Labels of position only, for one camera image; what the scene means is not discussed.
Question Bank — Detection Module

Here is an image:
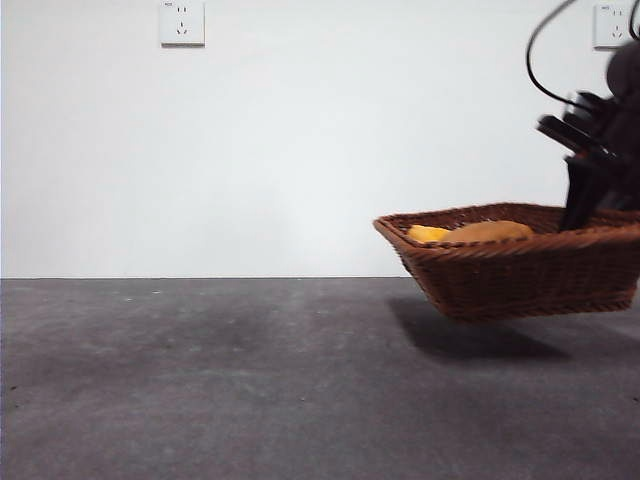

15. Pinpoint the brown potato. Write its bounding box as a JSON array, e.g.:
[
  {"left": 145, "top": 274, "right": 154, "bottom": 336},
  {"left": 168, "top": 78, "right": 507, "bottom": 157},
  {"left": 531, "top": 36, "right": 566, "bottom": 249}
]
[{"left": 442, "top": 220, "right": 535, "bottom": 245}]

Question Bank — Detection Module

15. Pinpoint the brown wicker basket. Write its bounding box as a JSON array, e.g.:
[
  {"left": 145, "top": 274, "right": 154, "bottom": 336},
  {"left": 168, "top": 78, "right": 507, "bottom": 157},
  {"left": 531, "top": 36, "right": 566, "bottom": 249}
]
[{"left": 373, "top": 202, "right": 640, "bottom": 324}]

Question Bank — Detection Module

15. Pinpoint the yellow corn cob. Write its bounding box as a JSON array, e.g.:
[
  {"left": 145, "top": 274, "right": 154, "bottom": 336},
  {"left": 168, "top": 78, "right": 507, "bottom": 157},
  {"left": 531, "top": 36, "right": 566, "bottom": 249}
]
[{"left": 407, "top": 224, "right": 451, "bottom": 245}]

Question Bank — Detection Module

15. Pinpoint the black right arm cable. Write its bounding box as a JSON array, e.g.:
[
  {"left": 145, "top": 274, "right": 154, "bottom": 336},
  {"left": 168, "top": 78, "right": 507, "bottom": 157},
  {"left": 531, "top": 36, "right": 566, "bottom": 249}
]
[{"left": 524, "top": 0, "right": 584, "bottom": 107}]

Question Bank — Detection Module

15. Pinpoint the white wall socket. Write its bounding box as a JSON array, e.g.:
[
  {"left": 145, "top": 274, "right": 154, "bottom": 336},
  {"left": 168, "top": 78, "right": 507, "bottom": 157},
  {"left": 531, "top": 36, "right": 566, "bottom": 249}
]
[
  {"left": 593, "top": 4, "right": 632, "bottom": 51},
  {"left": 160, "top": 0, "right": 206, "bottom": 49}
]

